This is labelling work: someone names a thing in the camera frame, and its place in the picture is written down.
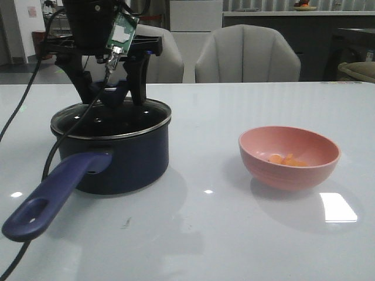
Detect left beige chair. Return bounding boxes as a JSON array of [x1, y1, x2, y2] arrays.
[[81, 25, 184, 84]]

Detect black cable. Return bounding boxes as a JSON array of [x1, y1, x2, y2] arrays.
[[0, 7, 118, 281]]

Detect beige cushion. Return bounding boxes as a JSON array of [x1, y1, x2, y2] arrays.
[[337, 61, 374, 83]]

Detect right beige chair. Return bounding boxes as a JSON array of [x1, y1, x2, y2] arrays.
[[195, 25, 301, 83]]

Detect orange ham slices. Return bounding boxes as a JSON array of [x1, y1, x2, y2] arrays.
[[268, 153, 307, 167]]

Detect dark kitchen counter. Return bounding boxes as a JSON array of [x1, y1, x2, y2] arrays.
[[223, 11, 374, 81]]

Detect fruit plate on counter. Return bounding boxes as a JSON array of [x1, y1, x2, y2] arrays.
[[293, 0, 317, 12]]

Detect pink bowl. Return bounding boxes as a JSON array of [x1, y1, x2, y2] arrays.
[[238, 126, 340, 191]]

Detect grey curtain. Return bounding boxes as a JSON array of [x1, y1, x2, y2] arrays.
[[126, 0, 170, 30]]

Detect green circuit board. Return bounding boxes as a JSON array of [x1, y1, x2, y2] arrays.
[[106, 12, 139, 55]]

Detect white cabinet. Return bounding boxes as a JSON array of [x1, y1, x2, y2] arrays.
[[169, 1, 223, 83]]

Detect glass lid blue knob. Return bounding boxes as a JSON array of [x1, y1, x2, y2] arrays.
[[50, 78, 172, 141]]

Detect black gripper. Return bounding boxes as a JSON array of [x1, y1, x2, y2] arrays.
[[43, 1, 162, 106]]

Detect red barrier belt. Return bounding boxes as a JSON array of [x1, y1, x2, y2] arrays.
[[139, 14, 163, 22]]

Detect red trash bin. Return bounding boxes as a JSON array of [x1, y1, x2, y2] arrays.
[[32, 30, 52, 60]]

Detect beige chair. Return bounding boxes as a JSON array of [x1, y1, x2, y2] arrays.
[[81, 25, 184, 84], [195, 25, 301, 83]]

